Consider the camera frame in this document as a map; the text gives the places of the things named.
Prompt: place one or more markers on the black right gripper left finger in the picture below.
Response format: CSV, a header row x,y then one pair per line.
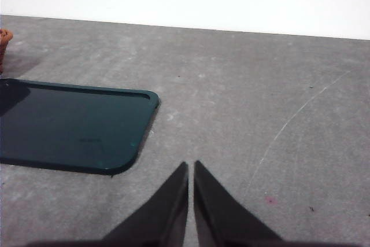
x,y
162,212

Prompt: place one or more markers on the black rectangular tray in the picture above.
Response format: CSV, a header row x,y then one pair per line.
x,y
72,125

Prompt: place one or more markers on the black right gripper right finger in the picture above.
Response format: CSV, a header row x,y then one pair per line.
x,y
222,215

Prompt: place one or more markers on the brown wicker basket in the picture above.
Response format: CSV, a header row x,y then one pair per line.
x,y
4,44

